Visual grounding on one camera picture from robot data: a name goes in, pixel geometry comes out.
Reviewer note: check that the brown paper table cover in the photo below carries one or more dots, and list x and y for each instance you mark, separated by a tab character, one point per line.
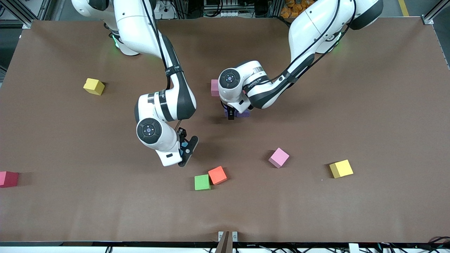
105	140

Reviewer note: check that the small metal table bracket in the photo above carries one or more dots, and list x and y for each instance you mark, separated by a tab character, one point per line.
220	235

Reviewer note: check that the metal corner bracket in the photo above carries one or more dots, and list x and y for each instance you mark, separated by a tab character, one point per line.
27	24
427	20

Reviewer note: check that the red foam cube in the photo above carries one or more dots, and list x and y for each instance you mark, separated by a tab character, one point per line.
7	179

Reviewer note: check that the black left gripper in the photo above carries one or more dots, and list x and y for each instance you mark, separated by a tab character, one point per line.
230	113

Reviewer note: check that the aluminium frame rail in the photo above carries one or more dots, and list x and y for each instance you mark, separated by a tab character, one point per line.
439	8
35	10

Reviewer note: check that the green foam cube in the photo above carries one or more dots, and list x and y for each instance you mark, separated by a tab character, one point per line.
202	182

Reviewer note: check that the yellow foam cube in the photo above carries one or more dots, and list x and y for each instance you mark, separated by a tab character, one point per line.
94	86
341	168

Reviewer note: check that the white power strip with plugs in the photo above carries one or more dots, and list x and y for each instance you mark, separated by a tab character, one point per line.
165	10

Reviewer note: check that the blue foam cube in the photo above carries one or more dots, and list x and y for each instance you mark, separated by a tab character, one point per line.
184	144

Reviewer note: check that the orange foam cube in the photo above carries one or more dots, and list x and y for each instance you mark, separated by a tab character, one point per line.
217	175

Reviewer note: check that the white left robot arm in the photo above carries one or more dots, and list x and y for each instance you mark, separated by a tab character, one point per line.
316	21

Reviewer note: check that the small white plastic box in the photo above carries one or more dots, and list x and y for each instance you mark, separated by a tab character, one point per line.
353	248

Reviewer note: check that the pink foam cube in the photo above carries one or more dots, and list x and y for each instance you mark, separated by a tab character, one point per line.
213	88
278	157

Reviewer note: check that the bag of orange items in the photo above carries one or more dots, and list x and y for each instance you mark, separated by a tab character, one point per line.
291	10

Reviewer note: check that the brown wooden strip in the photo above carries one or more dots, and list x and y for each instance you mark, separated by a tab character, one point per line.
225	244

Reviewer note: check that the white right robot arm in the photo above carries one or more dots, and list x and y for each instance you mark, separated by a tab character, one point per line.
133	28

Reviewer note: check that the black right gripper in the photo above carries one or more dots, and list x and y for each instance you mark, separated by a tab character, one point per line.
181	134

